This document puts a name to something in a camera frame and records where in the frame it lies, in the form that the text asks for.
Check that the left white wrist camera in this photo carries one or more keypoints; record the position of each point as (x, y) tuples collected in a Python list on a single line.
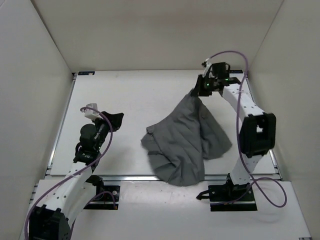
[(90, 111)]

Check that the blue table label right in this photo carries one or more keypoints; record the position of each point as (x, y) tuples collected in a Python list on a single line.
[(236, 71)]

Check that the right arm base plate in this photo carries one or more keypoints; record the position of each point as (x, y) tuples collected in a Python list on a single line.
[(237, 201)]

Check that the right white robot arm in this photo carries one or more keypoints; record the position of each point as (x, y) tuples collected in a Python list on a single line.
[(256, 129)]

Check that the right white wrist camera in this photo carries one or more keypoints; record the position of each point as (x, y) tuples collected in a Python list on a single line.
[(207, 72)]

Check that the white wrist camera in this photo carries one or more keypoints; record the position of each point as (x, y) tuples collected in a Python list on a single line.
[(207, 72), (90, 111)]

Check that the grey pleated skirt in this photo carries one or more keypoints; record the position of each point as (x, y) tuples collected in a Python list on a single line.
[(179, 144)]

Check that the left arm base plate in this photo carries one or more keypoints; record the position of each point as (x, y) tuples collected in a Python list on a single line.
[(108, 199)]

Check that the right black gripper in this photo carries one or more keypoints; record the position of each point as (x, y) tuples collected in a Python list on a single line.
[(198, 87)]

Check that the blue table label left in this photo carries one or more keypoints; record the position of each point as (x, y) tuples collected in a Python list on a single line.
[(86, 73)]

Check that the blue table label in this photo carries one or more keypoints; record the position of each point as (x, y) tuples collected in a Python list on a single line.
[(236, 71), (86, 73)]

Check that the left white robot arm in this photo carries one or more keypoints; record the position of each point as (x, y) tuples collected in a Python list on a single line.
[(53, 215)]

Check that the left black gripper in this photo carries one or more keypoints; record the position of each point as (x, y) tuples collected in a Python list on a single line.
[(117, 119)]

